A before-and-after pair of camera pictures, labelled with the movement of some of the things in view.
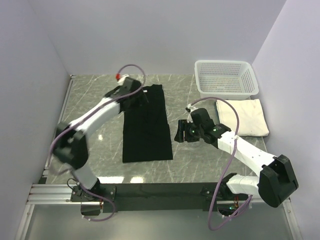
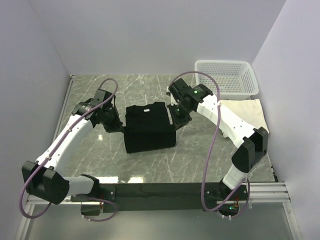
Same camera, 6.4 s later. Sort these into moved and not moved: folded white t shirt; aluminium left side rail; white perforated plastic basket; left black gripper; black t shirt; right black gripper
Moved: black t shirt; left black gripper; right black gripper
Not moved: folded white t shirt; white perforated plastic basket; aluminium left side rail
